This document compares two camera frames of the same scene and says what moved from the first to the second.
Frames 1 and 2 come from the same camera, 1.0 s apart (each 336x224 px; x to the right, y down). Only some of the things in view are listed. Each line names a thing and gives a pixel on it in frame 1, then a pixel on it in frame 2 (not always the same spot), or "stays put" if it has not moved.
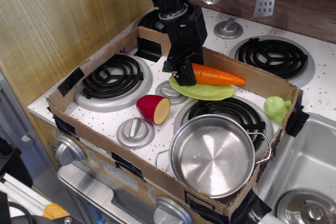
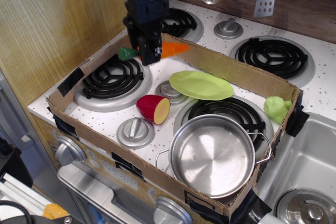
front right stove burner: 247,112 stays put
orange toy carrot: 205,74 to 168,49
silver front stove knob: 135,133 stays put
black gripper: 186,33 to 147,7
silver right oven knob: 167,211 stays put
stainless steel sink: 299,185 stays put
